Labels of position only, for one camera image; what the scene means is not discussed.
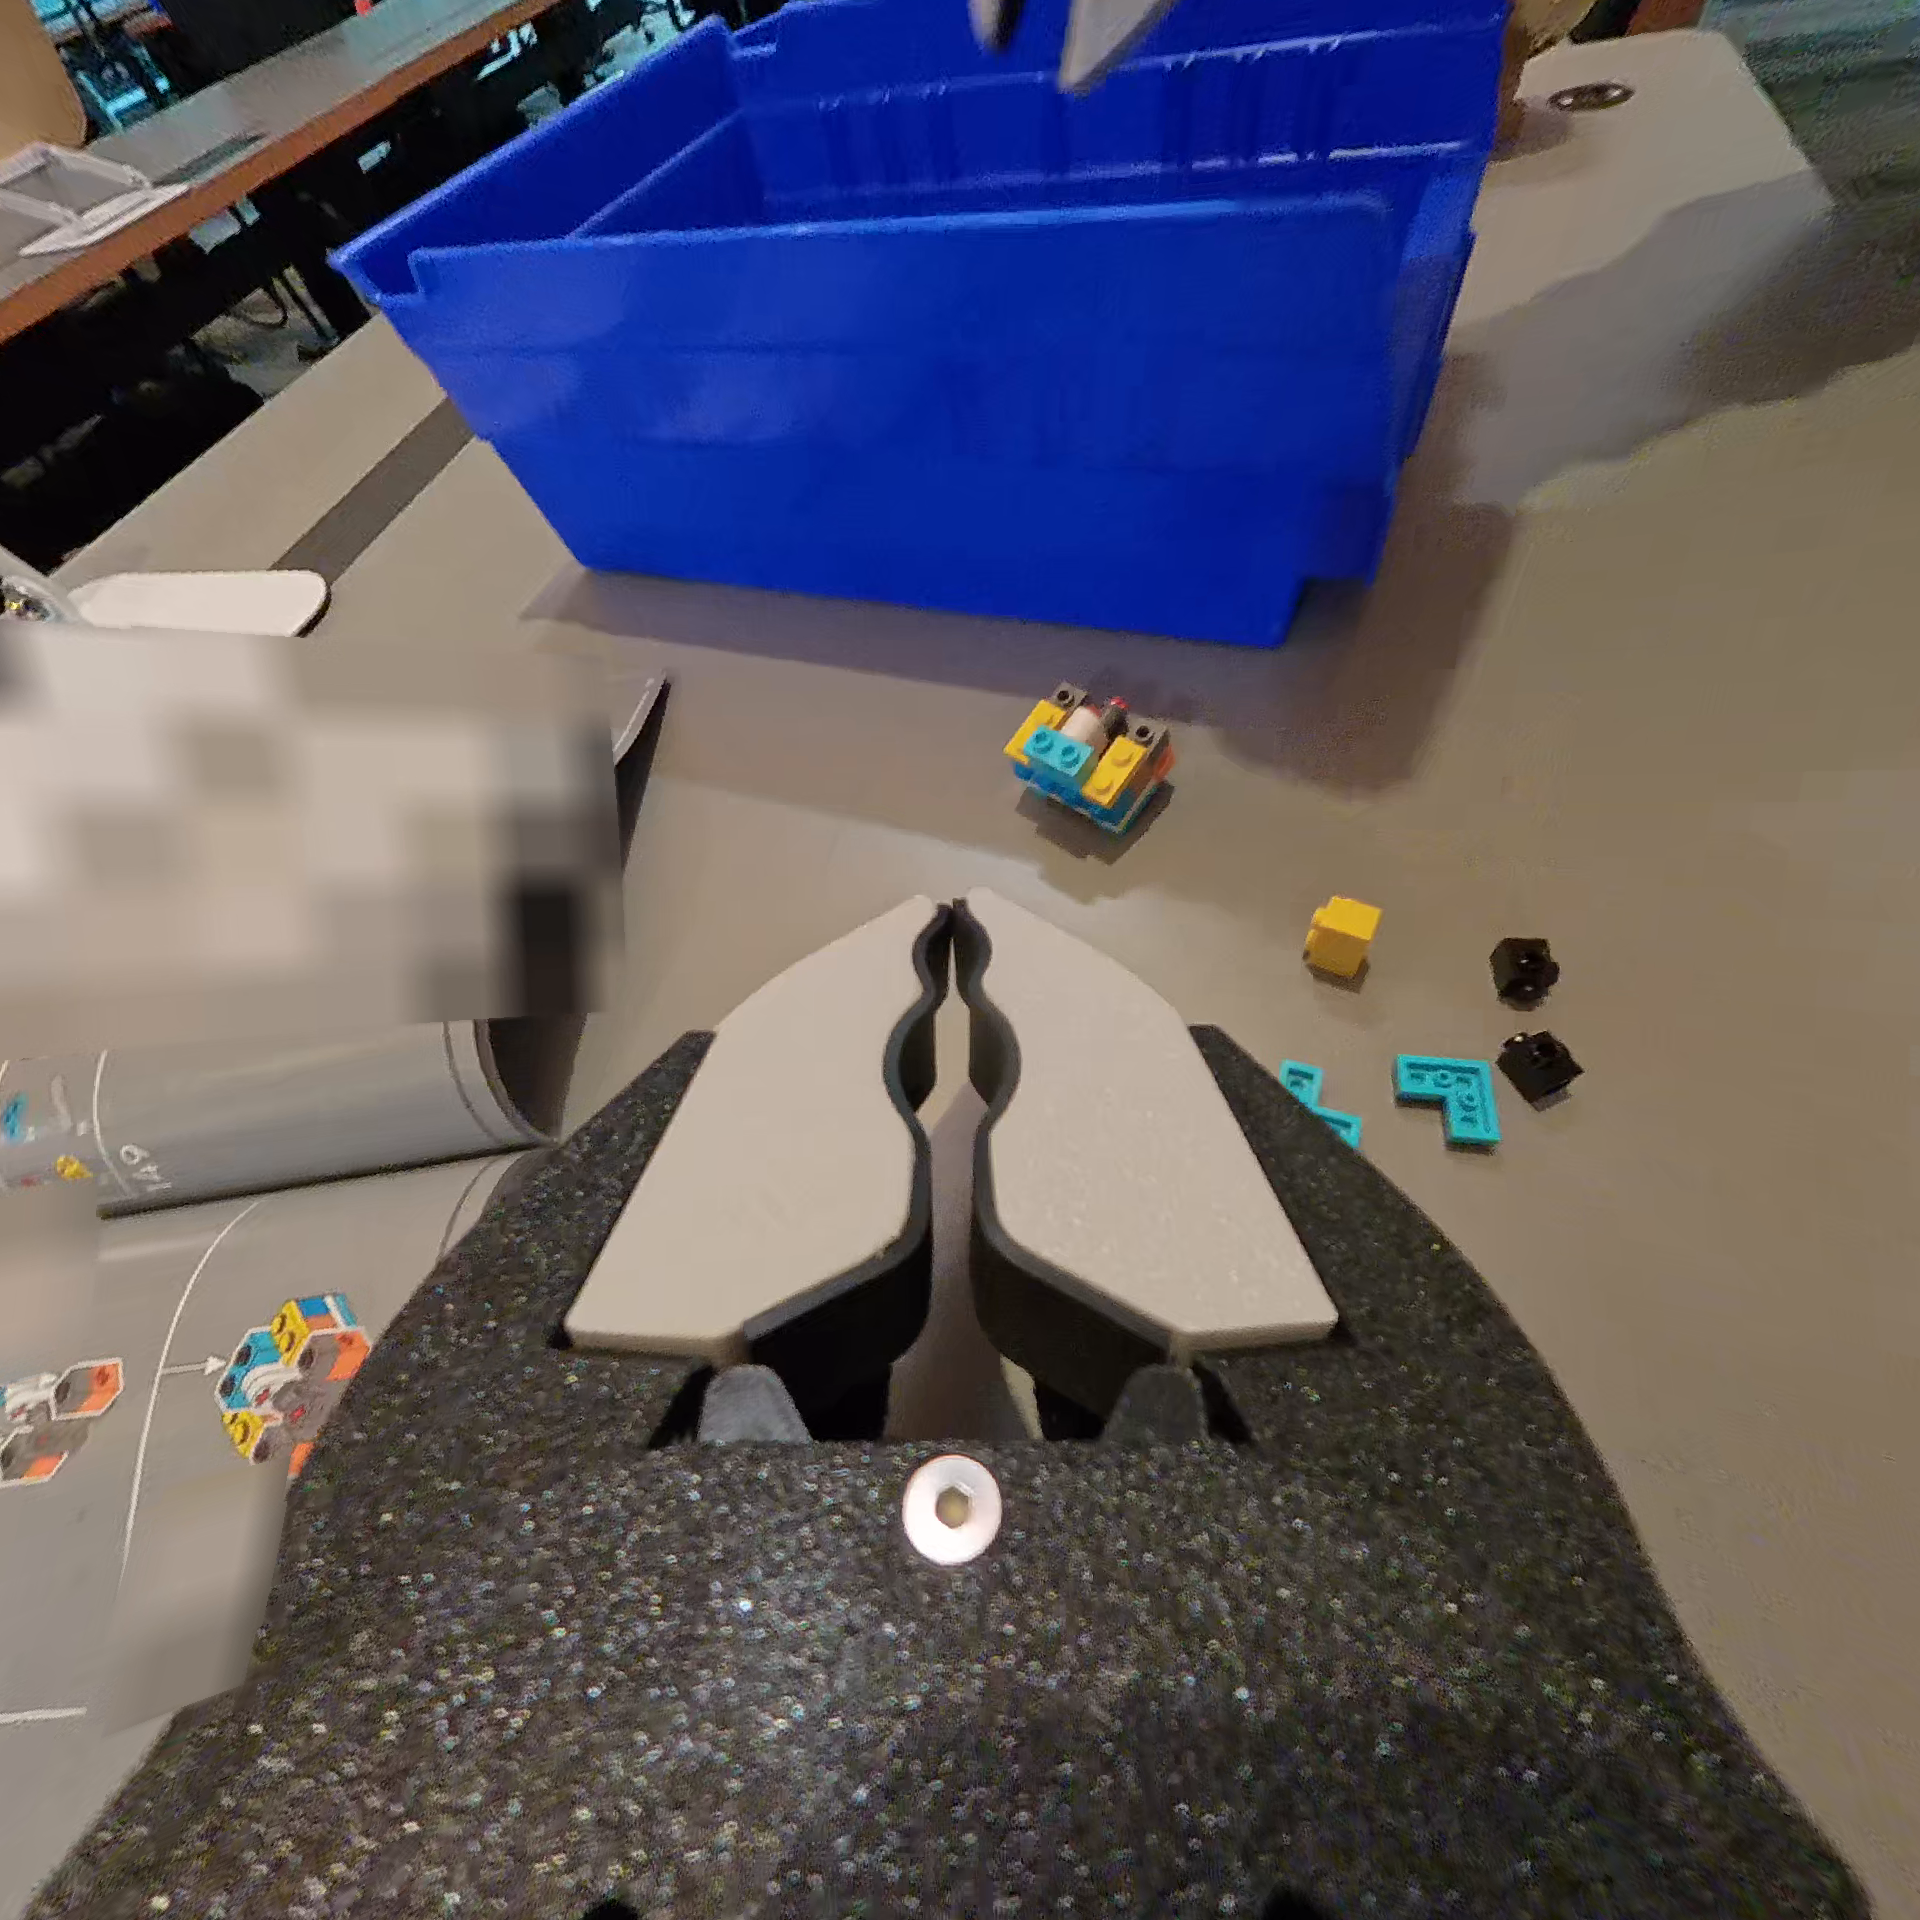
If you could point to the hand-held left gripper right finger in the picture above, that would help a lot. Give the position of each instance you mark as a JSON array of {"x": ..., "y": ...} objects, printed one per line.
[{"x": 1142, "y": 1173}]

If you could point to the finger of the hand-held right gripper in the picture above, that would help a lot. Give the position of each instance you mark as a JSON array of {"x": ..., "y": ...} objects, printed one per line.
[
  {"x": 992, "y": 20},
  {"x": 1115, "y": 36}
]

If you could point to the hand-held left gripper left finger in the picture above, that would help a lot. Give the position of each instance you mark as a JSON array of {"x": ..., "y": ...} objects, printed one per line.
[{"x": 748, "y": 1173}]

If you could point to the blue plastic bin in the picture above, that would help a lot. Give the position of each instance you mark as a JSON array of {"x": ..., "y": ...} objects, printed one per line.
[
  {"x": 1274, "y": 20},
  {"x": 930, "y": 417}
]

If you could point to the multicoloured toy brick assembly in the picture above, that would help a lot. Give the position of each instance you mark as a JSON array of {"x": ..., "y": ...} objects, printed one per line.
[{"x": 1089, "y": 759}]

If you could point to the round desk grommet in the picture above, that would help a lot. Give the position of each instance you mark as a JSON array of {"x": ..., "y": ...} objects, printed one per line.
[{"x": 1587, "y": 99}]

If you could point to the grey desk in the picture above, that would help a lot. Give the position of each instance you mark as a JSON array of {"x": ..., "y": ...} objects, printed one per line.
[{"x": 1651, "y": 748}]

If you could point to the teal L-shaped plate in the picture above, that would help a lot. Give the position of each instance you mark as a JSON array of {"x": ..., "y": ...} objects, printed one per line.
[
  {"x": 1455, "y": 1095},
  {"x": 1324, "y": 1105}
]

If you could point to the yellow toy brick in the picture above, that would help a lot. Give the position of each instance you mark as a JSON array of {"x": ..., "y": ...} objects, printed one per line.
[{"x": 1340, "y": 938}]

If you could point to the grey instruction booklet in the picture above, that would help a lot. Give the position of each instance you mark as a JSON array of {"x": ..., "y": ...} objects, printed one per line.
[{"x": 370, "y": 1112}]

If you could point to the black toy brick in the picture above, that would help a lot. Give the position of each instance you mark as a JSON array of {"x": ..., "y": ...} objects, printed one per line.
[
  {"x": 1522, "y": 971},
  {"x": 1538, "y": 1071}
]

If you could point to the long grey table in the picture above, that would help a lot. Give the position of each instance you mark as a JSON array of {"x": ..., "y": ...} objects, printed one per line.
[{"x": 300, "y": 90}]

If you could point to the white stand base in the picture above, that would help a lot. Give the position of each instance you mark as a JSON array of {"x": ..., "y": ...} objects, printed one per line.
[{"x": 197, "y": 599}]

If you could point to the clear acrylic sign holder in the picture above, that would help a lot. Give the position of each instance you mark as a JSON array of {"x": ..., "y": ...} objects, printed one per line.
[{"x": 71, "y": 196}]

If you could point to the tan chair back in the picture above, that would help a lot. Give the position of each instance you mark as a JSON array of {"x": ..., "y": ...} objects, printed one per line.
[{"x": 35, "y": 67}]

